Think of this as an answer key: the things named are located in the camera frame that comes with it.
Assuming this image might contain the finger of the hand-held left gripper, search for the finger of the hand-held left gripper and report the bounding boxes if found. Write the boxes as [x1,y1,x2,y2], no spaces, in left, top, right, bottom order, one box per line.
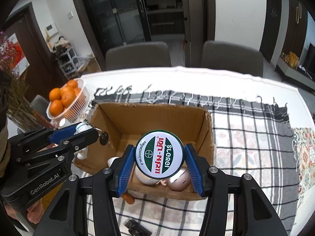
[7,124,82,153]
[16,127,99,168]

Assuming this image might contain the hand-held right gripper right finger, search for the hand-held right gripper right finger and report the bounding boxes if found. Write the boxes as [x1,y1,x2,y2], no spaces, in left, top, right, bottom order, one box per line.
[184,143,288,236]

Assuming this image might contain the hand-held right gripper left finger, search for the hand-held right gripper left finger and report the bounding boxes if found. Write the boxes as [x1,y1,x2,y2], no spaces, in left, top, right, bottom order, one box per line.
[33,145,136,236]

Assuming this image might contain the astronaut figure keychain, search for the astronaut figure keychain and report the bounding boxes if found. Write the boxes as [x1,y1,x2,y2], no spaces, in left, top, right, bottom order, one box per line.
[74,122,109,160]

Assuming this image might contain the silver dome timer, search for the silver dome timer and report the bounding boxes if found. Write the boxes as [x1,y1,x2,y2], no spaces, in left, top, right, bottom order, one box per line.
[169,166,191,191]

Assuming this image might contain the pink round deer case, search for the pink round deer case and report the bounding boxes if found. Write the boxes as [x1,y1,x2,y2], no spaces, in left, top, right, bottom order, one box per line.
[134,162,170,186]

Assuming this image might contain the round green white tin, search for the round green white tin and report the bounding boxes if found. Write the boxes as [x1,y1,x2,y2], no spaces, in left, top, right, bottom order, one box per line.
[134,130,184,180]

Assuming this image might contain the brown cardboard box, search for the brown cardboard box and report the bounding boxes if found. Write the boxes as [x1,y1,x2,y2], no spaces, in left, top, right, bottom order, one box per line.
[74,102,216,200]

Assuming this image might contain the person's left hand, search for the person's left hand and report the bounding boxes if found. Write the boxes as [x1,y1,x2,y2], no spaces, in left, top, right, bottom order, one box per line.
[5,199,51,225]

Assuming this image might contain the white plastic fruit basket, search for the white plastic fruit basket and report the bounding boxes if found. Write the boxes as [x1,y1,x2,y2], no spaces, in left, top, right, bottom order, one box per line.
[47,78,88,123]

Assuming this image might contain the pile of oranges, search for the pile of oranges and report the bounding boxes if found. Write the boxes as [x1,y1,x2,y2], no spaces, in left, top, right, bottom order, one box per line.
[48,79,83,117]

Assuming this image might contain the glass vase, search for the glass vase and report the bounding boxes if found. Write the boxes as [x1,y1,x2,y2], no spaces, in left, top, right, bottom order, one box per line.
[7,103,53,133]

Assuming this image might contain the grey dining chair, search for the grey dining chair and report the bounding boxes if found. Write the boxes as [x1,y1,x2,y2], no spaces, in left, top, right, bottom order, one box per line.
[31,95,51,118]
[106,42,172,71]
[201,41,264,77]

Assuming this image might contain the dried pink flowers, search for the dried pink flowers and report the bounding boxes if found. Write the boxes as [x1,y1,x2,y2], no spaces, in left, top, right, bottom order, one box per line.
[0,31,50,131]

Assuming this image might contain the grey checked tablecloth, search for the grey checked tablecloth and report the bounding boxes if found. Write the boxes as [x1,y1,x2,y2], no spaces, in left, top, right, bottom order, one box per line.
[32,85,306,236]

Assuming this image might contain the black multi-tool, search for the black multi-tool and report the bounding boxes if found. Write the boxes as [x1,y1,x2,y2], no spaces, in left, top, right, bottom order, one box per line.
[124,218,152,236]

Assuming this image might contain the white shoe rack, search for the white shoe rack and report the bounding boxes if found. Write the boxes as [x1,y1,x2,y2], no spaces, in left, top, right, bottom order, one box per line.
[55,45,86,78]

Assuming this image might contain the floral placemat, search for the floral placemat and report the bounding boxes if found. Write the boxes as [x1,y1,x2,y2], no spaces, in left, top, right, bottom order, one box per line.
[292,127,315,192]

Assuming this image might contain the sliding glass door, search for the sliding glass door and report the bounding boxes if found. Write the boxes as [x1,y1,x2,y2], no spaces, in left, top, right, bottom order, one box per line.
[69,0,214,67]

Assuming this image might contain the grey television cabinet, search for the grey television cabinet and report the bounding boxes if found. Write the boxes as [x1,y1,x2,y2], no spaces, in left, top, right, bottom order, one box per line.
[275,55,315,90]

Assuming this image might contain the yellow bag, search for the yellow bag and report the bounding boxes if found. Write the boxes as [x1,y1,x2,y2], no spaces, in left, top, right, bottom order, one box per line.
[288,52,299,68]

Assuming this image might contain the black television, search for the black television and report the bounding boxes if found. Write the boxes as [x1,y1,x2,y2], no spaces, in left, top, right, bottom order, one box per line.
[306,43,315,77]

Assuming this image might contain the dark wooden door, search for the dark wooden door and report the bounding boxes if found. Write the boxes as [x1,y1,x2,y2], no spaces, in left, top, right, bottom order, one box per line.
[259,0,282,63]

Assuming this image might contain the red wall poster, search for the red wall poster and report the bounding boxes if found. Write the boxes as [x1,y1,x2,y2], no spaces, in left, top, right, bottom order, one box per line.
[5,33,30,75]

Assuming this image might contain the dark cabinet with gold handle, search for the dark cabinet with gold handle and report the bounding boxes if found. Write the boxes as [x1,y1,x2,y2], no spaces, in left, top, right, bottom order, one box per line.
[287,0,309,54]

